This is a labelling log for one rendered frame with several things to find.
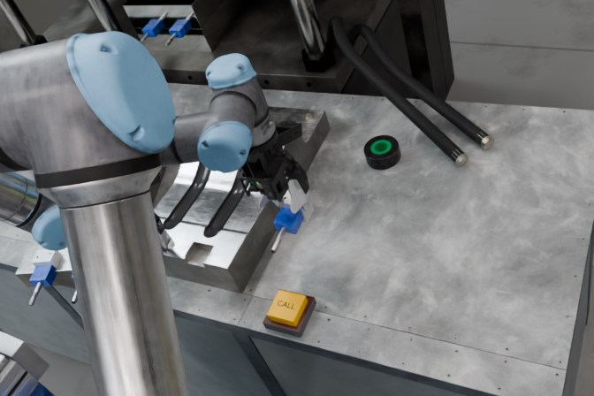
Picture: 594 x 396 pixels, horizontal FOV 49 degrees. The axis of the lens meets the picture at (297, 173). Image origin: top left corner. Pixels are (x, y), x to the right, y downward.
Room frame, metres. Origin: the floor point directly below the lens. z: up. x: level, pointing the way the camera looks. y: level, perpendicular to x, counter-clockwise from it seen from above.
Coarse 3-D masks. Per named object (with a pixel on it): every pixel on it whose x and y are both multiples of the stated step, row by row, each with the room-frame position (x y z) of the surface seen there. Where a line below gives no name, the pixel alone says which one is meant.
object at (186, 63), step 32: (256, 0) 2.03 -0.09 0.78; (288, 0) 1.95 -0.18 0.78; (320, 0) 1.88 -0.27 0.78; (352, 0) 1.80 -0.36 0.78; (384, 0) 1.78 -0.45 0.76; (64, 32) 2.35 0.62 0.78; (96, 32) 2.25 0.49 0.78; (128, 32) 2.16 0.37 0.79; (256, 32) 1.84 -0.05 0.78; (288, 32) 1.77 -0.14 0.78; (160, 64) 1.87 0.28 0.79; (192, 64) 1.80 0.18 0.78; (256, 64) 1.67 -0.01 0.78; (288, 64) 1.60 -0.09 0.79
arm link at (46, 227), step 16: (0, 176) 0.80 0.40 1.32; (16, 176) 0.82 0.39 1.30; (0, 192) 0.78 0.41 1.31; (16, 192) 0.79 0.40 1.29; (32, 192) 0.81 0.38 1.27; (0, 208) 0.78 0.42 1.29; (16, 208) 0.78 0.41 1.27; (32, 208) 0.79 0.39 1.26; (48, 208) 0.80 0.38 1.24; (16, 224) 0.78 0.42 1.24; (32, 224) 0.78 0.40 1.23; (48, 224) 0.77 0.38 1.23; (48, 240) 0.77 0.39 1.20; (64, 240) 0.77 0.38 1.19
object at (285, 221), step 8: (288, 192) 0.93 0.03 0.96; (288, 200) 0.91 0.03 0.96; (280, 208) 0.91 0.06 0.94; (288, 208) 0.90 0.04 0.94; (312, 208) 0.91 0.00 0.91; (280, 216) 0.89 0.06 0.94; (288, 216) 0.88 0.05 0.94; (296, 216) 0.87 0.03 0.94; (304, 216) 0.88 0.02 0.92; (280, 224) 0.87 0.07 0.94; (288, 224) 0.86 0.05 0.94; (296, 224) 0.86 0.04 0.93; (280, 232) 0.86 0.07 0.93; (288, 232) 0.86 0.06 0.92; (296, 232) 0.86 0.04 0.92; (280, 240) 0.84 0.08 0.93; (272, 248) 0.83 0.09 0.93
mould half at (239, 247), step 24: (312, 120) 1.23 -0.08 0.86; (288, 144) 1.11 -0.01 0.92; (312, 144) 1.17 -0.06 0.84; (192, 168) 1.18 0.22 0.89; (168, 192) 1.15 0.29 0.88; (216, 192) 1.09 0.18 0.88; (168, 216) 1.07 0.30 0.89; (192, 216) 1.04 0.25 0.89; (240, 216) 0.99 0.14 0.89; (264, 216) 0.98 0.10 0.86; (192, 240) 0.97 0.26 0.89; (216, 240) 0.94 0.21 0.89; (240, 240) 0.92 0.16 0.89; (264, 240) 0.96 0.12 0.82; (168, 264) 0.97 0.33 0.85; (192, 264) 0.92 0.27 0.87; (216, 264) 0.88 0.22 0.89; (240, 264) 0.89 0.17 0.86; (240, 288) 0.86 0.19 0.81
